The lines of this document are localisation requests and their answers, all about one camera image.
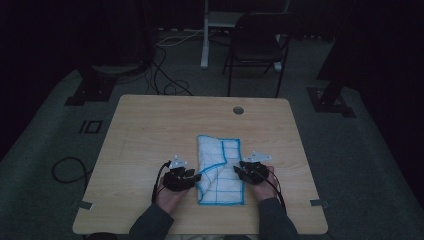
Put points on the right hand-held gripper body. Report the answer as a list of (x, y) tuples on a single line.
[(256, 171)]

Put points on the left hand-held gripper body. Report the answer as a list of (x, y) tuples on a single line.
[(175, 180)]

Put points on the white cloth with blue edge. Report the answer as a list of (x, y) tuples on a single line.
[(216, 173)]

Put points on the person's left hand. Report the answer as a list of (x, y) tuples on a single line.
[(168, 200)]

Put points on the person's right hand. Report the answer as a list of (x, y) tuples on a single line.
[(263, 191)]

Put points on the grey tape piece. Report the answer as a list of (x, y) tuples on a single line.
[(85, 205), (318, 202)]

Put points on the black folding chair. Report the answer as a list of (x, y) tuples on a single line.
[(256, 50)]

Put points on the black stand with base plate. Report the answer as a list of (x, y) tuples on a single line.
[(91, 88), (330, 100)]

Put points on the white desk frame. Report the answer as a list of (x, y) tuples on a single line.
[(204, 43)]

